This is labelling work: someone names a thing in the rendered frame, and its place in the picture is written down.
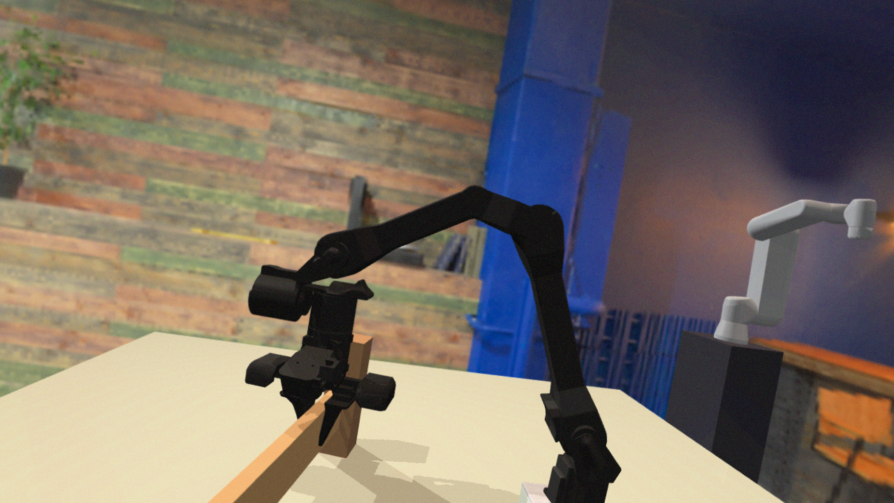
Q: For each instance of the wooden post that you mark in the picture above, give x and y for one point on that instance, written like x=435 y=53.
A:
x=344 y=439

